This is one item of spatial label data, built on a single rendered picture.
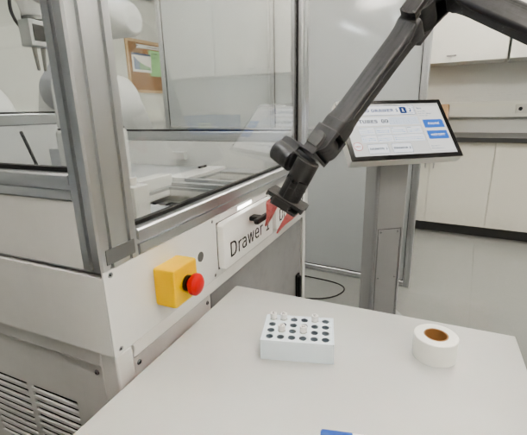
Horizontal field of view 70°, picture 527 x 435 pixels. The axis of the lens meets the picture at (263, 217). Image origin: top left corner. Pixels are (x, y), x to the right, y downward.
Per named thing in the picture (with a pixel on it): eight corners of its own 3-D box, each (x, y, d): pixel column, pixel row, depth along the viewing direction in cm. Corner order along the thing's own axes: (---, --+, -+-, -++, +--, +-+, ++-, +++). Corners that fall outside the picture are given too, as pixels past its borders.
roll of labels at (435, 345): (430, 338, 69) (433, 319, 68) (466, 360, 63) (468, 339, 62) (403, 349, 66) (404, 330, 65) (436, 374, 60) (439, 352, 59)
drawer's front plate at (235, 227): (272, 232, 112) (272, 196, 109) (225, 269, 86) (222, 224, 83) (267, 231, 113) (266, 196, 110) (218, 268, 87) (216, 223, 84)
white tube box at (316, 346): (332, 336, 71) (333, 318, 69) (333, 364, 63) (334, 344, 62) (267, 330, 72) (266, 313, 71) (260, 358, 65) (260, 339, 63)
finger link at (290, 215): (266, 219, 101) (281, 190, 98) (288, 233, 100) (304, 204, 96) (256, 226, 95) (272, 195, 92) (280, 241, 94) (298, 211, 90)
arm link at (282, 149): (327, 133, 85) (339, 149, 92) (294, 111, 91) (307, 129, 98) (292, 174, 86) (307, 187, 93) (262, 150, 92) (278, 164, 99)
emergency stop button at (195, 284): (207, 290, 69) (205, 270, 68) (195, 300, 65) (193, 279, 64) (193, 287, 70) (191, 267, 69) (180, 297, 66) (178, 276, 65)
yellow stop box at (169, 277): (202, 293, 72) (199, 257, 70) (179, 311, 65) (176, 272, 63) (179, 287, 74) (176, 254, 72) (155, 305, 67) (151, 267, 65)
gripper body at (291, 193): (272, 190, 98) (285, 166, 95) (305, 211, 97) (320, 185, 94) (264, 195, 93) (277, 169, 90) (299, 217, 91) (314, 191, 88)
